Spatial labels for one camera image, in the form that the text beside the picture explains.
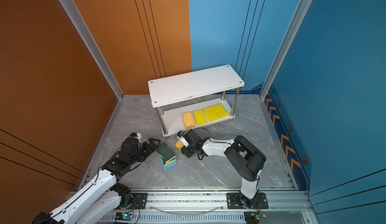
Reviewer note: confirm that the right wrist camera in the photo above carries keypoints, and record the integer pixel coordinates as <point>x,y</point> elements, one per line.
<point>181,137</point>

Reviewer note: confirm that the left aluminium corner post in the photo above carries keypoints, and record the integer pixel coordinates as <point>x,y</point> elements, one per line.
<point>85,34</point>

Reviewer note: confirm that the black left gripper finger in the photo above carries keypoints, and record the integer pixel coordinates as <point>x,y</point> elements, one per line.
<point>154,142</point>
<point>151,150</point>

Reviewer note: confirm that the right green circuit board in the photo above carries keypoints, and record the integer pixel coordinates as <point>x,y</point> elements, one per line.
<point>252,217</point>

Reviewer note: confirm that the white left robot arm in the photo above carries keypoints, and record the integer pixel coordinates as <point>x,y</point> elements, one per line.
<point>104,192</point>

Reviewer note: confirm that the white two-tier metal shelf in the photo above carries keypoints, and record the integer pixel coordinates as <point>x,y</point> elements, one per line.
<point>183,87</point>

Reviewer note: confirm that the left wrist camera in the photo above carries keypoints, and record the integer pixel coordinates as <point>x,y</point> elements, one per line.
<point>136,135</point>

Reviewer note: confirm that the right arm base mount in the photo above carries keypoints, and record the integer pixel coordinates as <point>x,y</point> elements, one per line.
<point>239,201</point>

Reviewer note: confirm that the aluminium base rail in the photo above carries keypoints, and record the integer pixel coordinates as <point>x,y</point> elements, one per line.
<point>209,206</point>

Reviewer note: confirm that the aluminium corner post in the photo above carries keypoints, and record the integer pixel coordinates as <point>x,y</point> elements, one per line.
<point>85,34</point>
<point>293,27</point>

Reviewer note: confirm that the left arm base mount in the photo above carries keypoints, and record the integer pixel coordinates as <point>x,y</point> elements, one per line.
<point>135,200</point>

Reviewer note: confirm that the green scrub sponge top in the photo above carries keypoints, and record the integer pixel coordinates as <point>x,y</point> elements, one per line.
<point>166,154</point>

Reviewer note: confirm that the orange cellulose sponge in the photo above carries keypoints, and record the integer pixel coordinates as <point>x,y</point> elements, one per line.
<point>179,145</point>
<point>188,120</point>

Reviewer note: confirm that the green circuit board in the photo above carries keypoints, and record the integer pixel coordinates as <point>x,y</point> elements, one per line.
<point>124,217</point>
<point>252,217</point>

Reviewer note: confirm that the yellow sponge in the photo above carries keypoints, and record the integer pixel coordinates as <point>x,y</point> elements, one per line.
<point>211,114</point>
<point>200,117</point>
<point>220,111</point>

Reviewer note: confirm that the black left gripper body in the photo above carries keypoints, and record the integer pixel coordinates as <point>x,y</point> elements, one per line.
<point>143,152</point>

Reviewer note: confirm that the blue sponge bottom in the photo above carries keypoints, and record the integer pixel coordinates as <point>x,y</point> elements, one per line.
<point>170,163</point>

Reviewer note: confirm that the right aluminium corner post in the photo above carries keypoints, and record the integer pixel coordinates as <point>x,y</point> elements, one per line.
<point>293,27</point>

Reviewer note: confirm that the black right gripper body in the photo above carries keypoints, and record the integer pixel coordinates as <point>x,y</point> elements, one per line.
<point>193,147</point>

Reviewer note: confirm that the left green circuit board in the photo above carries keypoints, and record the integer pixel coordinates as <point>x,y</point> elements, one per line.
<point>124,217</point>

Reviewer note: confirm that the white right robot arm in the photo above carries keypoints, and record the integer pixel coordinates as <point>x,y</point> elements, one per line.
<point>246,159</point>

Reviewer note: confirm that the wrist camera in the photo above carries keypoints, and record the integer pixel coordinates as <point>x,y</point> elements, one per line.
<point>181,137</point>
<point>136,135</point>

